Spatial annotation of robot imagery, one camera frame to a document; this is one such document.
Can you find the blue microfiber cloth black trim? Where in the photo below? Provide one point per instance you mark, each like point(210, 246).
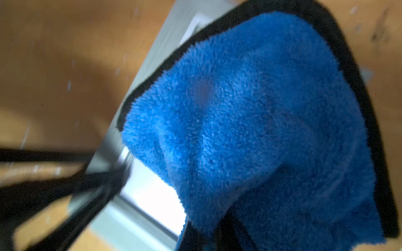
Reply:
point(262, 124)

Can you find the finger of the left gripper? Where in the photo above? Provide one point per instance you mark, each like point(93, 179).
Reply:
point(21, 201)

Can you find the grey-green picture frame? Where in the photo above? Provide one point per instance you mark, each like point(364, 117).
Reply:
point(147, 215)

